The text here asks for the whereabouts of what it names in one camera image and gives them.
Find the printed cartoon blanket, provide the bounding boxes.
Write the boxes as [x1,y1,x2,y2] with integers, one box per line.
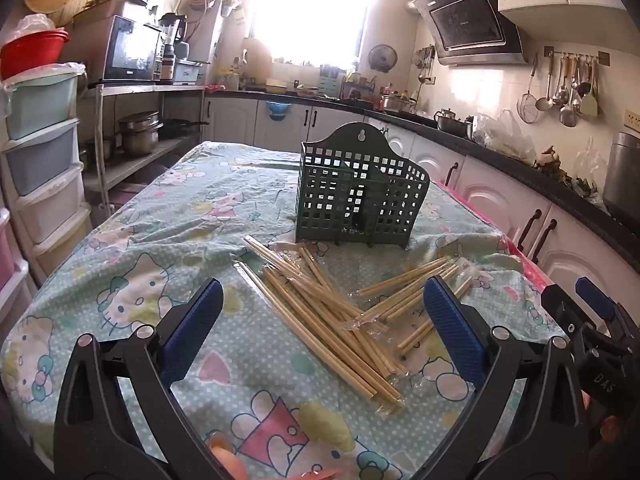
[0,140,571,480]

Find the microwave oven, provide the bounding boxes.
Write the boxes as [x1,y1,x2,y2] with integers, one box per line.
[102,15,166,83]

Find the steel kettle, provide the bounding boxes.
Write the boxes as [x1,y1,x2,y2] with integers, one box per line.
[435,108,473,136]

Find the clear plastic food bag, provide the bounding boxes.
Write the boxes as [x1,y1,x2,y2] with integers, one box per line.
[472,110,538,161]

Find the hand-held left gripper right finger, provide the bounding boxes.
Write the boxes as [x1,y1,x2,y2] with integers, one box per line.
[410,275,597,480]

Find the red plastic basin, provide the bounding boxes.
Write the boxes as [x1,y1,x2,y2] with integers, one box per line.
[0,30,71,81]

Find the wire mesh strainer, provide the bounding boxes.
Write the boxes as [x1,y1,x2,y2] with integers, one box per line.
[516,55,541,124]

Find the pile of wooden chopsticks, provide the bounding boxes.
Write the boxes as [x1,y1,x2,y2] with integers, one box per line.
[234,234,476,417]

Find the light blue bread box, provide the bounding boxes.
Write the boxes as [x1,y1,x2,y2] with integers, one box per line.
[172,59,211,86]

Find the grey rice cooker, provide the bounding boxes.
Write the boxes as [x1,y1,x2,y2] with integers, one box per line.
[602,131,640,221]

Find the teal knife block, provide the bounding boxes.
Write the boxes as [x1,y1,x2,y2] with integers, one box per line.
[319,65,341,98]

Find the black range hood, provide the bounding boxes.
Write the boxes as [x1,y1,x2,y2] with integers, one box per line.
[412,0,531,67]

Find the wooden cutting board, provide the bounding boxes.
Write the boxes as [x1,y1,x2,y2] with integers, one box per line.
[242,37,273,92]

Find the window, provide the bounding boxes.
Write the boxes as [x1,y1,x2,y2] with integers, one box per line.
[250,0,376,66]

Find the black frying pan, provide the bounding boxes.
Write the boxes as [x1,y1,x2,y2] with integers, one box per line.
[160,119,211,141]

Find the steel stockpot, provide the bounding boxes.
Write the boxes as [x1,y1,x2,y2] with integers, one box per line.
[382,94,417,113]

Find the ginger roots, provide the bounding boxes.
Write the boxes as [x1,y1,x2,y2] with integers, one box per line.
[535,146,571,181]

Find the small black wall fan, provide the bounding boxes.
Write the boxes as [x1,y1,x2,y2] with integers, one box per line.
[368,44,398,73]

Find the small steel pot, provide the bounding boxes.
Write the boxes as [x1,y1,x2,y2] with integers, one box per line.
[85,137,113,166]

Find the blender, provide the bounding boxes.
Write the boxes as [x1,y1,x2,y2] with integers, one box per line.
[160,12,188,81]

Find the row of hanging kitchen ladles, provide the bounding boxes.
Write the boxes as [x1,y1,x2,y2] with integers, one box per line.
[535,46,612,128]

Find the pastel green storage bin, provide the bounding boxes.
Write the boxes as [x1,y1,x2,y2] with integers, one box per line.
[5,62,86,141]

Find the stacked steel pots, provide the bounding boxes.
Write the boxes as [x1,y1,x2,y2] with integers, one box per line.
[117,111,163,157]

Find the crumpled clear plastic bag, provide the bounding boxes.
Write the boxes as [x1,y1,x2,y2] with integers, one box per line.
[570,137,608,196]

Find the green plastic utensil holder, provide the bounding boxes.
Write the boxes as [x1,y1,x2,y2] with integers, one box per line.
[295,122,431,251]

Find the person's right hand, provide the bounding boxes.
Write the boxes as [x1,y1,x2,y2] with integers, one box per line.
[599,413,627,446]

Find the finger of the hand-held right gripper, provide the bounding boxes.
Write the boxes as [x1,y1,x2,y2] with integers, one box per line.
[575,277,640,347]
[541,284,602,342]

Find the plastic drawer unit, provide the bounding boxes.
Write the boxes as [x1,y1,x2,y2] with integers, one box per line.
[0,120,93,311]

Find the white plastic bag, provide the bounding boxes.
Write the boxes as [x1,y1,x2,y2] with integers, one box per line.
[12,12,56,36]

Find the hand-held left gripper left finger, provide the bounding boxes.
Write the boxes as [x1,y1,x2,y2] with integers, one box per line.
[52,279,232,480]

